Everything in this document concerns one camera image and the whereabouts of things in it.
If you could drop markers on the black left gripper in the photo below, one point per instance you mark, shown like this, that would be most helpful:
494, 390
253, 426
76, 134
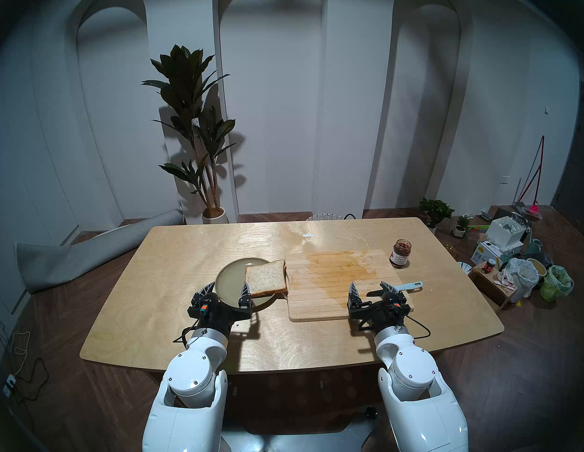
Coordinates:
219, 314

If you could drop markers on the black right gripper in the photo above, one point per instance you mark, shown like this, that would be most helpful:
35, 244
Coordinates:
381, 314

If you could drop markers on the round pale green plate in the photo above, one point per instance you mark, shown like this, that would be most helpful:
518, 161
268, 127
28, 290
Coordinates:
228, 277

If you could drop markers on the glass jar of red jam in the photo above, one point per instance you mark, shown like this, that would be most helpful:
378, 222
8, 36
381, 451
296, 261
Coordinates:
400, 254

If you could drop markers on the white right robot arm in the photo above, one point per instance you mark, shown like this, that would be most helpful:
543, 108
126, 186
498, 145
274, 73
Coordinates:
414, 375

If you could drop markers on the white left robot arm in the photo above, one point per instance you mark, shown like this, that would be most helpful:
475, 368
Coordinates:
191, 375

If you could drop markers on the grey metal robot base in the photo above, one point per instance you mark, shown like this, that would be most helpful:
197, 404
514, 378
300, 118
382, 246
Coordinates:
296, 439

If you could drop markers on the slice of brown bread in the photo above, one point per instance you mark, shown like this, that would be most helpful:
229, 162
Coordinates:
266, 278

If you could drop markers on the wooden cutting board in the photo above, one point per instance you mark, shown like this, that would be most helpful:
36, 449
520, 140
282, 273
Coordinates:
329, 286

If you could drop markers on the white patterned bowl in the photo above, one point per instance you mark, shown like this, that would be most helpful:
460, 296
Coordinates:
465, 267

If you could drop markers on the small bushy green potted plant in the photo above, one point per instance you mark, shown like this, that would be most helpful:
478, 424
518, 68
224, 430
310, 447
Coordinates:
435, 208

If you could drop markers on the tiny potted plant white pot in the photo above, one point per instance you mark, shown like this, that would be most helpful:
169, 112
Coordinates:
461, 222

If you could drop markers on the printed white cardboard box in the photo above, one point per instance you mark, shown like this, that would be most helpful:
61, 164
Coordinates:
485, 254

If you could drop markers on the open white box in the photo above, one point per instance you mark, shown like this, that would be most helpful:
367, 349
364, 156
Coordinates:
501, 234

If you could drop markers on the rolled grey carpet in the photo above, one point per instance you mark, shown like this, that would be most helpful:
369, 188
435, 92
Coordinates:
85, 253

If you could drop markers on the white plastic bag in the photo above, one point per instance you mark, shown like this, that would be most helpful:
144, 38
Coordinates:
522, 274

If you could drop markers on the yellowish bowl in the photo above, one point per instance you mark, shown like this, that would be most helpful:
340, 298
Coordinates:
536, 266

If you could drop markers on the tall potted dark-leaved plant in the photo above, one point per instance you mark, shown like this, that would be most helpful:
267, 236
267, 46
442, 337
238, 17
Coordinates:
186, 84

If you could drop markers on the dark door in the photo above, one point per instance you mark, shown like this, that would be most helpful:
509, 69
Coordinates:
576, 182

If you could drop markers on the white power strip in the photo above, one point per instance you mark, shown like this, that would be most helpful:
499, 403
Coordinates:
8, 385

